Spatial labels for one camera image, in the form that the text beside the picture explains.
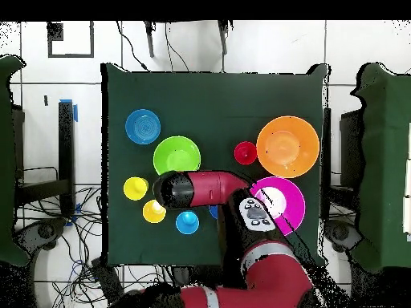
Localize green plastic bowl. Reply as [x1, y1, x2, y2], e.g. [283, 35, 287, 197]
[153, 136, 202, 176]

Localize red plastic cup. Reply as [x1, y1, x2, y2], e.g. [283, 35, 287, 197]
[234, 141, 258, 166]

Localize light blue plastic bowl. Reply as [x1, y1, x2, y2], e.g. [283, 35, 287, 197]
[124, 108, 162, 146]

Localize light blue plastic cup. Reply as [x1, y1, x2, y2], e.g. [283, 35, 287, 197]
[175, 210, 201, 236]

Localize dark green table cloth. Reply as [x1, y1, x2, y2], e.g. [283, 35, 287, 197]
[100, 63, 330, 268]

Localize yellow plastic cup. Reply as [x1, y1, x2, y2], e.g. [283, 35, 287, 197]
[123, 176, 149, 202]
[142, 199, 167, 225]

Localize large yellow-orange plastic bowl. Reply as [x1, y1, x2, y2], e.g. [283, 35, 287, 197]
[255, 115, 321, 179]

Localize large pink plastic bowl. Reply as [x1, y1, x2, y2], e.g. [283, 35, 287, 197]
[249, 176, 307, 237]

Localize black stand leg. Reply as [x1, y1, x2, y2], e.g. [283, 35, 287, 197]
[143, 20, 156, 59]
[217, 19, 234, 56]

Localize blue tape strip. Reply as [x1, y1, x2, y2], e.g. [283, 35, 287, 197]
[59, 98, 79, 123]

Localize black power strip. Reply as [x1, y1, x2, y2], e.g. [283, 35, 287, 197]
[90, 257, 125, 305]

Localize green cloth side table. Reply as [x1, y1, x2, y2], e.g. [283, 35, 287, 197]
[349, 62, 411, 274]
[0, 55, 30, 267]

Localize black stand post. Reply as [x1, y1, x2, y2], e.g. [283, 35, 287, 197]
[14, 101, 76, 219]

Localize thin black cable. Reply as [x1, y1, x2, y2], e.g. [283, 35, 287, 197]
[115, 20, 151, 72]

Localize tangle of cables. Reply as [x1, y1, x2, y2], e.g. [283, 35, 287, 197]
[15, 184, 174, 308]

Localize black square floor frame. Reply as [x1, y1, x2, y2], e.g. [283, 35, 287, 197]
[47, 21, 95, 59]

